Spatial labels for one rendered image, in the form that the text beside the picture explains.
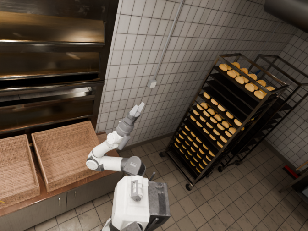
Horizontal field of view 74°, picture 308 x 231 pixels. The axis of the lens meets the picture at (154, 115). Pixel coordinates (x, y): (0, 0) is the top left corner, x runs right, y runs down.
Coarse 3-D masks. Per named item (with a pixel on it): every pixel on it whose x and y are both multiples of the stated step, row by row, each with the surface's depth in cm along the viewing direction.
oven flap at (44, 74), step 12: (0, 60) 134; (12, 60) 138; (24, 60) 142; (36, 60) 146; (48, 60) 151; (60, 60) 156; (72, 60) 162; (84, 60) 167; (96, 60) 173; (0, 72) 137; (12, 72) 141; (24, 72) 145; (36, 72) 149; (48, 72) 154; (60, 72) 160; (72, 72) 164; (84, 72) 169; (96, 72) 175
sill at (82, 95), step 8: (48, 96) 178; (56, 96) 181; (64, 96) 184; (72, 96) 187; (80, 96) 190; (88, 96) 195; (0, 104) 156; (8, 104) 158; (16, 104) 161; (24, 104) 164; (32, 104) 168; (40, 104) 172
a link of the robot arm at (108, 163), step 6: (108, 156) 137; (90, 162) 130; (102, 162) 133; (108, 162) 132; (114, 162) 132; (120, 162) 131; (90, 168) 133; (96, 168) 132; (102, 168) 133; (108, 168) 133; (114, 168) 132
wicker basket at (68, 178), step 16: (64, 128) 202; (80, 128) 213; (64, 144) 210; (80, 144) 222; (96, 144) 214; (48, 160) 198; (80, 160) 209; (48, 176) 187; (64, 176) 191; (80, 176) 192
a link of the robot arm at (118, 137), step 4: (116, 128) 120; (112, 132) 123; (116, 132) 121; (120, 132) 118; (124, 132) 118; (108, 136) 120; (112, 136) 119; (116, 136) 120; (120, 136) 121; (124, 136) 119; (128, 136) 121; (108, 140) 120; (112, 140) 118; (116, 140) 119; (120, 140) 121; (124, 140) 119; (128, 140) 120; (120, 144) 121; (124, 144) 120; (120, 148) 121
